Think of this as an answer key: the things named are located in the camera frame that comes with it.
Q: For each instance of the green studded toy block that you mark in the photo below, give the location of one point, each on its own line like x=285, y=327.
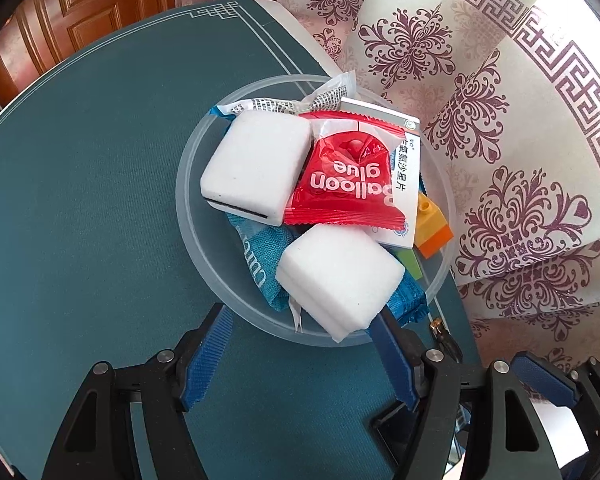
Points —
x=410, y=262

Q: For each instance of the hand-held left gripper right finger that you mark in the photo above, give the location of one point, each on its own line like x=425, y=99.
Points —
x=390, y=350

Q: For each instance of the white medicine box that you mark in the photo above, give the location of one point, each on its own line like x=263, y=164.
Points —
x=405, y=195

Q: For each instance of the wooden door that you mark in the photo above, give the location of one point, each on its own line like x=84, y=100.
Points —
x=80, y=10

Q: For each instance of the red glue packet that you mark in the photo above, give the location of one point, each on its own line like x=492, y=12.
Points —
x=345, y=180

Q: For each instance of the white sponge block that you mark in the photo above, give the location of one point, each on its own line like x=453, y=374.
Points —
x=255, y=160
x=335, y=275

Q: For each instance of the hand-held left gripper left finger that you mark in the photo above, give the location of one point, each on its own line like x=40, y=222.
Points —
x=205, y=360

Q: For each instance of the teal table mat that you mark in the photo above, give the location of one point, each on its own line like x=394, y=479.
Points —
x=80, y=210

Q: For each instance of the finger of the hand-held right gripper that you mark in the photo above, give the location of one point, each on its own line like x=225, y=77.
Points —
x=597, y=390
x=545, y=380

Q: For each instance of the blue cloth pouch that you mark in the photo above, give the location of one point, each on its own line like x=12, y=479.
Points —
x=260, y=255

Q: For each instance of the white purple floral curtain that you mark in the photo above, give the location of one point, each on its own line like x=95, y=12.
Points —
x=505, y=110

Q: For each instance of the orange yellow toy block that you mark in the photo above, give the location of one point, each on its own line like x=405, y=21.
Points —
x=432, y=230

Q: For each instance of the clear round plate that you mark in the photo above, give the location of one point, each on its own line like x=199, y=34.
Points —
x=200, y=170

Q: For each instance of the white snack packet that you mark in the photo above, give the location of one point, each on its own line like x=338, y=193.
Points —
x=265, y=105

